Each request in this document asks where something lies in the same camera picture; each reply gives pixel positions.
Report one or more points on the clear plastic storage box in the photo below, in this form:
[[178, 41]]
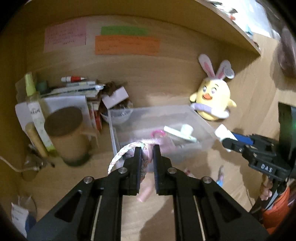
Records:
[[129, 129]]

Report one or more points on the brown cup with dark lid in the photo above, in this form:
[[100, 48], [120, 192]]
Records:
[[67, 136]]

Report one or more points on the person's right hand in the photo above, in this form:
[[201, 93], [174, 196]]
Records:
[[266, 191]]

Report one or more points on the yellow-green spray bottle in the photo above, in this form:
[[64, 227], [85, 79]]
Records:
[[34, 109]]

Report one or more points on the person's right forearm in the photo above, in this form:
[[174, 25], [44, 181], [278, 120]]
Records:
[[277, 210]]

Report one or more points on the green paper note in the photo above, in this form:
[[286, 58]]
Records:
[[124, 30]]

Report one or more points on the stack of books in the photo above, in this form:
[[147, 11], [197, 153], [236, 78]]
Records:
[[87, 91]]

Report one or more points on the orange paper note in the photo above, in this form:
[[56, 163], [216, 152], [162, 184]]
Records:
[[127, 45]]

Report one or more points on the pink paper note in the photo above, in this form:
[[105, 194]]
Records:
[[66, 36]]

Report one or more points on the white plastic lid piece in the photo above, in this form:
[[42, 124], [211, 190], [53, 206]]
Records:
[[175, 134]]

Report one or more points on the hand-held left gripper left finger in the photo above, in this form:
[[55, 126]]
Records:
[[129, 176]]

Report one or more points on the pink cardboard box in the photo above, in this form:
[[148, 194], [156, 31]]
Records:
[[115, 97]]

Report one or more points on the small teal jar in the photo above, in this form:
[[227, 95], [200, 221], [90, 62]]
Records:
[[41, 86]]

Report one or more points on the clear round bowl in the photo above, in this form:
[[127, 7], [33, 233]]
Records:
[[119, 117]]

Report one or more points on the red and white marker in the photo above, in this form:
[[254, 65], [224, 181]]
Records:
[[74, 79]]

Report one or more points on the white tape roll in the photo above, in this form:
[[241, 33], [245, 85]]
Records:
[[187, 129]]

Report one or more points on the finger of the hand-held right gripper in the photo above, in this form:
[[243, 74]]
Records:
[[244, 139], [233, 144]]

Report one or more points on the person's head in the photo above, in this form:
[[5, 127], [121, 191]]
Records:
[[286, 51]]

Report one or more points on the white and blue card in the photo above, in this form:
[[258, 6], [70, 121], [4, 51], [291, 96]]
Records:
[[222, 132]]

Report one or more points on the yellow chick plush toy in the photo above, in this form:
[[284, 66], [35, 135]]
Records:
[[214, 95]]

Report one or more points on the beige tube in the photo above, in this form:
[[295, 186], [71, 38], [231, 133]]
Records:
[[34, 139]]

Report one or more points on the eyeglasses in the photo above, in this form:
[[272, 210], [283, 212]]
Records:
[[34, 163]]

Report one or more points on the pink scissors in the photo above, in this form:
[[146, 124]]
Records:
[[158, 134]]

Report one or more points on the clear plastic packet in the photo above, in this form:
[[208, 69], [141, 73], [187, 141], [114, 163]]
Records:
[[19, 212]]

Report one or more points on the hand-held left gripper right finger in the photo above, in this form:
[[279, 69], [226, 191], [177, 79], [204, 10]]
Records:
[[164, 176]]

